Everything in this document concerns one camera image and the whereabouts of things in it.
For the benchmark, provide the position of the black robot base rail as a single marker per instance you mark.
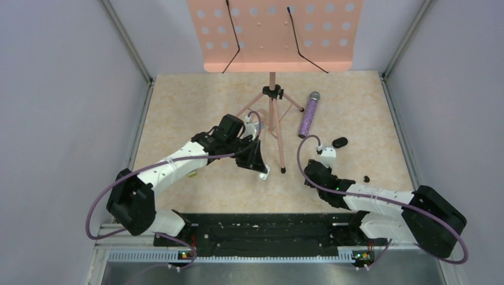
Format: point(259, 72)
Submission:
point(312, 237)

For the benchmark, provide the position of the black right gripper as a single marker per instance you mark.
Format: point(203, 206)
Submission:
point(308, 183)

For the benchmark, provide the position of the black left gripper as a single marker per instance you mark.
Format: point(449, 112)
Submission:
point(254, 160)

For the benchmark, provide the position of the pink music stand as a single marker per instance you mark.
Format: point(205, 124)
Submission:
point(276, 36)

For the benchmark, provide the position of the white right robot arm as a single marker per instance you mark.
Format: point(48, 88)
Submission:
point(422, 217)

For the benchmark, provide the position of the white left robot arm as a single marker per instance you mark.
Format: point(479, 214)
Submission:
point(132, 200)

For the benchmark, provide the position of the black earbud charging case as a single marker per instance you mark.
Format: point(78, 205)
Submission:
point(340, 142)

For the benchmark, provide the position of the white earbud charging case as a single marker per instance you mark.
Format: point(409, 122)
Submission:
point(264, 176)

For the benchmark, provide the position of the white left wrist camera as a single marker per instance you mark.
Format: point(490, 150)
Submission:
point(252, 126)

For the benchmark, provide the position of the purple glitter microphone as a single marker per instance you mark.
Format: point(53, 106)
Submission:
point(309, 113)

